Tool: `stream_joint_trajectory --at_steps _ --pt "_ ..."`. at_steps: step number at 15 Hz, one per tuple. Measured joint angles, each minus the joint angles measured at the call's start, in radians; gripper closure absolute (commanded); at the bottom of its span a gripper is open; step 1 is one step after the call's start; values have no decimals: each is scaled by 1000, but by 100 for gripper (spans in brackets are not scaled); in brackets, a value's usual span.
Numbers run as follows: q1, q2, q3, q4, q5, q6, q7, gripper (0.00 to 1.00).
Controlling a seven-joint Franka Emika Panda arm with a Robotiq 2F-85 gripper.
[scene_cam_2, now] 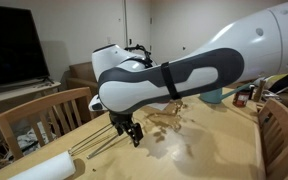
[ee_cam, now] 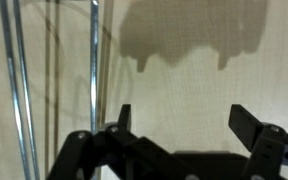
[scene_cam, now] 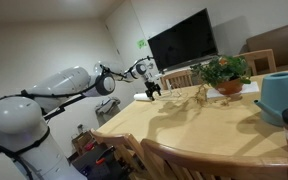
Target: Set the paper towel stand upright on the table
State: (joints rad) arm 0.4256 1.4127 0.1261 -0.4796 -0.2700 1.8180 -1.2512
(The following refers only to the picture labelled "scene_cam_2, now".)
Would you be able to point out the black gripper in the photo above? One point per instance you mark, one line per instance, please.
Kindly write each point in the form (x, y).
(121, 119)

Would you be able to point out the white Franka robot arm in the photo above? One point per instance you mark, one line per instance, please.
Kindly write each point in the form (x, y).
(217, 50)

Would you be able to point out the small brown upright block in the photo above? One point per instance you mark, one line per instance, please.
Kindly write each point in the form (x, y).
(259, 90)

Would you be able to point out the brown armchair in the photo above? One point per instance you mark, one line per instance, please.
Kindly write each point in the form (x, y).
(80, 71)

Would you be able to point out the teal watering can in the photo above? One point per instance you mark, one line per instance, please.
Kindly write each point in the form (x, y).
(210, 96)

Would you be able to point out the wooden slat back chair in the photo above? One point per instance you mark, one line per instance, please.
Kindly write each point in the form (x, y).
(34, 106)
(284, 123)

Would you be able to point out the patterned white cloth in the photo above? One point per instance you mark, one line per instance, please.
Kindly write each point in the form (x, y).
(30, 138)

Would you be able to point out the red jar with black lid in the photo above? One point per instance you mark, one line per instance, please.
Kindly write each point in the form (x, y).
(241, 99)

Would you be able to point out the white television cabinet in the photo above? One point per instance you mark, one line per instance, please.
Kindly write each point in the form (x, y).
(17, 91)

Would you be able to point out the black flat screen television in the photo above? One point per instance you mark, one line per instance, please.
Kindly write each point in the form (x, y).
(14, 46)

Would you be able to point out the stack of magazines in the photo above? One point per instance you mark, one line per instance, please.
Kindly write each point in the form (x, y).
(270, 95)

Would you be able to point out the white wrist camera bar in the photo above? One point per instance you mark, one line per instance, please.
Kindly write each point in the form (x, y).
(94, 100)

